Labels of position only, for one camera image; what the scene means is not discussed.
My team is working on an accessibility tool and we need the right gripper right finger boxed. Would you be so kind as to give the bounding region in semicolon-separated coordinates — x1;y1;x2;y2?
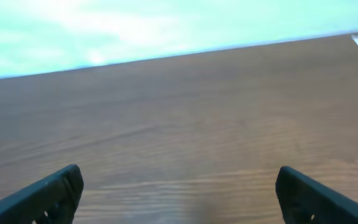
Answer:
275;166;358;224

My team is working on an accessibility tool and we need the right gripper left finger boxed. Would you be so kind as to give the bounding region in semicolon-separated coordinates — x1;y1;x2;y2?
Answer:
0;164;85;224

